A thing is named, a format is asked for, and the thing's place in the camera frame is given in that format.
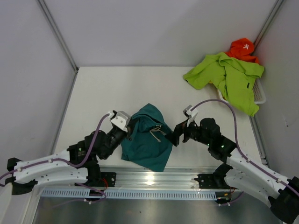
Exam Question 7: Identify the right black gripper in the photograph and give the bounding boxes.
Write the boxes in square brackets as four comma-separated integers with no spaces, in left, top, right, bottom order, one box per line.
[165,116,212,147]

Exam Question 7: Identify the teal green shorts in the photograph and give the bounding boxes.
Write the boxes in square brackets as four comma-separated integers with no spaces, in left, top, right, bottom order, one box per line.
[121,103,172,172]

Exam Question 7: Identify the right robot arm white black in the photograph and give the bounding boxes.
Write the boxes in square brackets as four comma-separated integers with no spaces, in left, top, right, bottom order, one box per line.
[166,118,299,224]

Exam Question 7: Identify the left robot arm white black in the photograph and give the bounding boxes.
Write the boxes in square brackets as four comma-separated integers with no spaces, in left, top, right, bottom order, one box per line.
[3,120,136,195]

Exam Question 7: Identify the lime green shorts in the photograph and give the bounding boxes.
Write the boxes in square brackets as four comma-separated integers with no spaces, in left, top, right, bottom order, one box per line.
[183,52,264,116]

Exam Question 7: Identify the orange shorts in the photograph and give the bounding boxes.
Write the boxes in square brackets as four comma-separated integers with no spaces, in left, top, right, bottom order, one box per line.
[226,38,259,64]

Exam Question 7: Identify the white plastic basket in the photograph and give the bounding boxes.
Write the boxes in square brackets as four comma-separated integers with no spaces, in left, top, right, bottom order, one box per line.
[216,78,266,107]

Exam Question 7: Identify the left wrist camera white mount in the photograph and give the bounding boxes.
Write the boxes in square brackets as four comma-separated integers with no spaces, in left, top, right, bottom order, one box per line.
[108,111,131,133]

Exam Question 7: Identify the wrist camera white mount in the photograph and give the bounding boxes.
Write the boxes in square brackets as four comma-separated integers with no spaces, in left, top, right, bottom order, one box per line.
[108,111,131,133]
[183,105,198,126]

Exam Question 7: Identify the aluminium rail frame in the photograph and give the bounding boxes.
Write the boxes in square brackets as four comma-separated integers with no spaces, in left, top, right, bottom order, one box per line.
[52,67,262,190]

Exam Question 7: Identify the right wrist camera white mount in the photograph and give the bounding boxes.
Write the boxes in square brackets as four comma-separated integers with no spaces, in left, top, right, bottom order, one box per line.
[183,105,198,126]

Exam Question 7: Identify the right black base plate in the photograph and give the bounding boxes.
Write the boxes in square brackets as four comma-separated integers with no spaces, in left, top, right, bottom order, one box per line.
[194,174,230,189]

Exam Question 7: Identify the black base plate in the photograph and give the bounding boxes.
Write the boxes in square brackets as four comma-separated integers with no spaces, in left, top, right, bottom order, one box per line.
[99,172,116,188]
[194,174,230,189]

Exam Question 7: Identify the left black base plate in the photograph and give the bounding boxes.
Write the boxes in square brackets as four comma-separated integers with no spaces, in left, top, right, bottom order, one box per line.
[99,172,116,188]

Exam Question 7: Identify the slotted grey cable duct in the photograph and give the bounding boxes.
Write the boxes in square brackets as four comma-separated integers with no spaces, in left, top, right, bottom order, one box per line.
[42,188,228,201]

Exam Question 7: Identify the left corner aluminium post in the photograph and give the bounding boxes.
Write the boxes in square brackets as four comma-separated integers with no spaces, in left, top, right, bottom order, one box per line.
[36,0,78,71]

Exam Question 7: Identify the corner aluminium post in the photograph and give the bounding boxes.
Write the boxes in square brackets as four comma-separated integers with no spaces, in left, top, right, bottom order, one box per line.
[254,0,285,48]
[36,0,78,71]

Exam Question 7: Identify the right corner aluminium post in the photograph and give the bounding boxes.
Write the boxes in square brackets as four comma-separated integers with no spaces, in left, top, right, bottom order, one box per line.
[254,0,285,48]

